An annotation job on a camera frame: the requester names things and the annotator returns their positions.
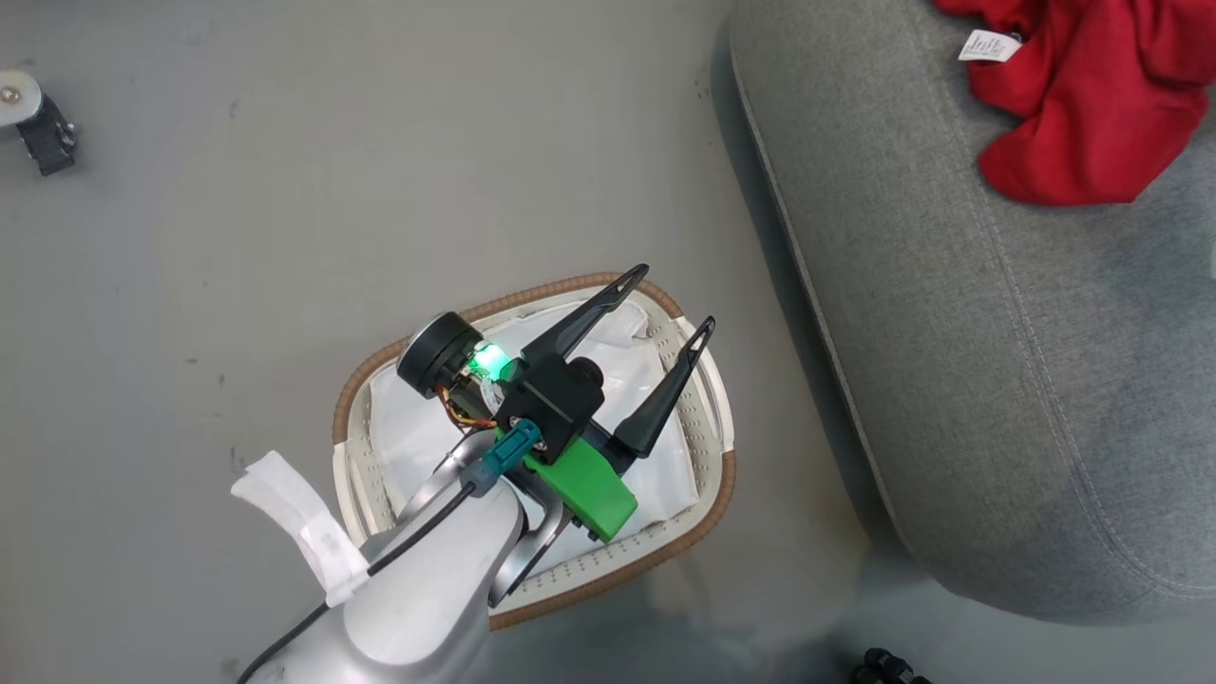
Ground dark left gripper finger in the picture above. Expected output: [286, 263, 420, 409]
[520, 264, 651, 371]
[614, 317, 716, 460]

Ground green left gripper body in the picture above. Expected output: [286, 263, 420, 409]
[396, 313, 638, 544]

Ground red garment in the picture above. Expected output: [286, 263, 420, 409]
[930, 0, 1216, 207]

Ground grey fabric sofa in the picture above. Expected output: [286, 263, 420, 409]
[729, 0, 1216, 627]

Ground woven rim laundry basket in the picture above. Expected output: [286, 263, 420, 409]
[331, 271, 738, 632]

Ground white basket liner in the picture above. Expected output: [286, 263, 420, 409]
[365, 302, 696, 554]

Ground black ribbed object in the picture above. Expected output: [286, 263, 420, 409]
[851, 647, 934, 684]

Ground teal cable connector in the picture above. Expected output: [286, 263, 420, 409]
[481, 423, 543, 497]

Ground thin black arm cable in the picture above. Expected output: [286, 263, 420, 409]
[236, 481, 479, 684]

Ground white tape strap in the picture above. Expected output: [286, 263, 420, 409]
[230, 450, 372, 610]

